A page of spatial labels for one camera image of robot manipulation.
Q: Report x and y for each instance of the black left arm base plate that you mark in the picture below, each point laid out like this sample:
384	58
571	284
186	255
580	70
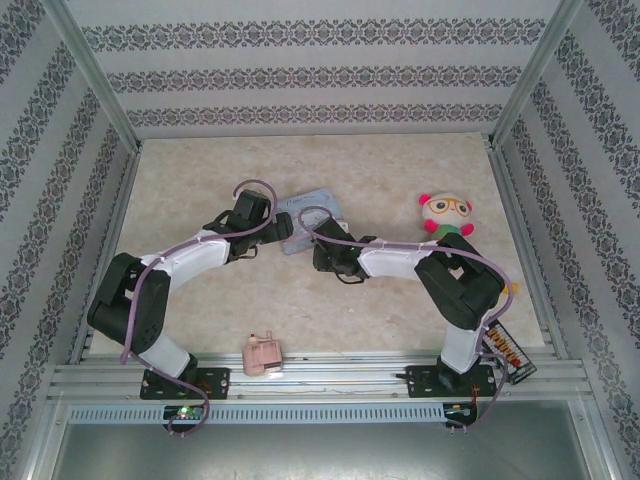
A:
215	382

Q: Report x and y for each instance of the left controller circuit board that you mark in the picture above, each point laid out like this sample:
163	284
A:
184	412

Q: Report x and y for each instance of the right controller circuit board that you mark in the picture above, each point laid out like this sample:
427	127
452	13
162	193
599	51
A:
460	411

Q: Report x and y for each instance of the panda plush toy with glasses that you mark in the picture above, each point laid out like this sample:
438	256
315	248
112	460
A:
446	212

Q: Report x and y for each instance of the controller circuit board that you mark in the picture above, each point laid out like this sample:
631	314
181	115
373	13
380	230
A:
184	412
460	411

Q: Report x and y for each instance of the aluminium frame post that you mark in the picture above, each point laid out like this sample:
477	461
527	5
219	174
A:
95	80
532	75

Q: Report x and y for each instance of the small yellow object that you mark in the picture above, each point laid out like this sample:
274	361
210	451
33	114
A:
512	288

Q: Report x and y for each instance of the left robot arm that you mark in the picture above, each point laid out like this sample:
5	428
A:
195	257

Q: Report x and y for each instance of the black abacus with orange beads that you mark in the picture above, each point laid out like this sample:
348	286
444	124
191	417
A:
510	352

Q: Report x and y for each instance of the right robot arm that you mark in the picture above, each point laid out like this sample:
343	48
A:
400	260

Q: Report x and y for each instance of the pink plastic toy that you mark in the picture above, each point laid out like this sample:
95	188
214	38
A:
261	354

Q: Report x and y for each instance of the blue cartoon picture card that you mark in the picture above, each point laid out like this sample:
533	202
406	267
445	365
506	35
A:
315	202

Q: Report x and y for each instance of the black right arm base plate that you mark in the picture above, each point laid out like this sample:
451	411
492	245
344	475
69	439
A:
425	382

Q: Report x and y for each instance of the aluminium mounting rail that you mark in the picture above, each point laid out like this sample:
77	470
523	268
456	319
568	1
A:
325	375

